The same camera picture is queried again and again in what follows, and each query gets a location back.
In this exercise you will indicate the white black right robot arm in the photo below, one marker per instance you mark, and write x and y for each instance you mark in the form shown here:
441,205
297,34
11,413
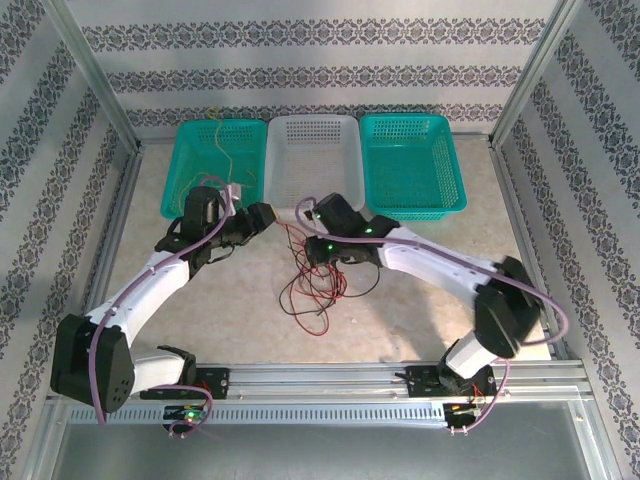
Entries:
430,265

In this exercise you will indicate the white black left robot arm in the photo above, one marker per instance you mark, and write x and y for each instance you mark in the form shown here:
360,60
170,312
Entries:
150,285

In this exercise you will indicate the teal plastic basket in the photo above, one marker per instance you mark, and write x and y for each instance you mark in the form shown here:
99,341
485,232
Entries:
200,150
410,150

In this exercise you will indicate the white plastic basket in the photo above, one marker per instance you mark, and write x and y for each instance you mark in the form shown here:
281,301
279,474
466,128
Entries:
312,150

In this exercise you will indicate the small controller board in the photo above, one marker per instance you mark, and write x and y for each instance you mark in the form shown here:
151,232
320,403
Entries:
187,414
462,409

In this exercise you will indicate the aluminium side rail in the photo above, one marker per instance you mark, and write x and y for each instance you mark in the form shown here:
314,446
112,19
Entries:
107,250
511,200

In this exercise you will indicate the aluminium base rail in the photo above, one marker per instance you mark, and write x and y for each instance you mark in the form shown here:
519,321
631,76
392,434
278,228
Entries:
320,380

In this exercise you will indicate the aluminium frame post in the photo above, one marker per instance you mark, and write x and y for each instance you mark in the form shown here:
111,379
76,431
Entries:
95,75
532,75

